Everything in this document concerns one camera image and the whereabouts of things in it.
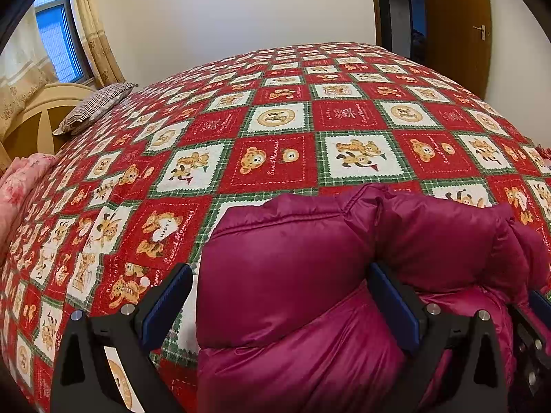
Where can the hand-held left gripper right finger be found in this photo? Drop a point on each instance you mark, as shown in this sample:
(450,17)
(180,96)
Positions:
(394,305)

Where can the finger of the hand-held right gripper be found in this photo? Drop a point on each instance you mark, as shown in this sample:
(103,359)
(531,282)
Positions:
(541,303)

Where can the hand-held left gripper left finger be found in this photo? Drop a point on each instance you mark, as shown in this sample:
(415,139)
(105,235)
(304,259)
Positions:
(165,309)

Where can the magenta down jacket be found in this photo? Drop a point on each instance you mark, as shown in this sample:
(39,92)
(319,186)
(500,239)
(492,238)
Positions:
(301,258)

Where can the red bear-print blanket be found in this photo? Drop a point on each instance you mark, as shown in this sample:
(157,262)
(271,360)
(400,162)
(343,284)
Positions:
(275,159)

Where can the pink floral quilt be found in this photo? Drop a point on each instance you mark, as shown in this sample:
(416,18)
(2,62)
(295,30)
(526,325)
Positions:
(21,185)

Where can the striped pillow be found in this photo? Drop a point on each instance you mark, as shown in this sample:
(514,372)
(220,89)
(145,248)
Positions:
(94,105)

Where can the cream wooden headboard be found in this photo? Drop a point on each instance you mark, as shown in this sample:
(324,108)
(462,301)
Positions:
(30,116)

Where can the brown wooden door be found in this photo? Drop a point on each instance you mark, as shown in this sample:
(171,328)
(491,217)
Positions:
(456,43)

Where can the beige patterned curtain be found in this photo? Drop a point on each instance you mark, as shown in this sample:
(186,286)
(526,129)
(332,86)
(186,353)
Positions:
(101,43)

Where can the white sheer curtain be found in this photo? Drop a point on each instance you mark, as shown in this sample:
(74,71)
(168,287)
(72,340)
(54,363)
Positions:
(21,73)

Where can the window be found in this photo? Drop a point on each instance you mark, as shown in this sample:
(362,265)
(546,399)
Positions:
(56,38)

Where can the wooden door frame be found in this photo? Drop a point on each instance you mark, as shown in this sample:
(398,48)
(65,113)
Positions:
(379,8)

